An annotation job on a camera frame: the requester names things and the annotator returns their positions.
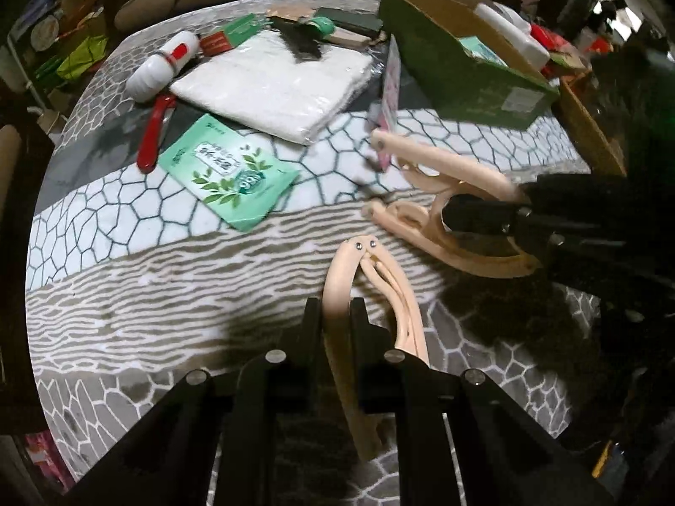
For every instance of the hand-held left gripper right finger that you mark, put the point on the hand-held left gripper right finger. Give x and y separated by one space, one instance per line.
361 327

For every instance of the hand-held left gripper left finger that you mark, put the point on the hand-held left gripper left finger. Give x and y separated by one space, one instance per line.
312 327

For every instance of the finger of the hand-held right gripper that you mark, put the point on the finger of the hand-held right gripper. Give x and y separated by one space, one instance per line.
485 208
527 232

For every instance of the beige folding hanger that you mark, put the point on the beige folding hanger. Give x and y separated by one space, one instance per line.
422 157
335 305

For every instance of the green cardboard box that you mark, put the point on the green cardboard box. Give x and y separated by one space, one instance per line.
448 74

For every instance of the green wet wipes packet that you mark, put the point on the green wet wipes packet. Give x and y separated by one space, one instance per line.
227 174
480 50

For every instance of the pink packet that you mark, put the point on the pink packet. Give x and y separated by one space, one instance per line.
391 95

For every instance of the red snack bag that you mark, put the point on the red snack bag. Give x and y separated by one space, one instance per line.
548 39

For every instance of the tan flat packet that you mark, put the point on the tan flat packet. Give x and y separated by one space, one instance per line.
348 38

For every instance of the black brush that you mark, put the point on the black brush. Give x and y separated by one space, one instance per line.
303 45

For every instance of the white folded towel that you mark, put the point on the white folded towel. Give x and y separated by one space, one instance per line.
274 84

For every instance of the green tape roll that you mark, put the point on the green tape roll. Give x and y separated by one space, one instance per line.
322 25

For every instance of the pink printed bag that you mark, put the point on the pink printed bag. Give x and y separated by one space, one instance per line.
45 458

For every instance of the slim green red box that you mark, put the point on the slim green red box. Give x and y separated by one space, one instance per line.
232 34

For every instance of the white lint roller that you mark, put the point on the white lint roller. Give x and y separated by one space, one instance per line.
153 68

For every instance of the green bags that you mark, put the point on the green bags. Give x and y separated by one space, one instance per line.
79 58

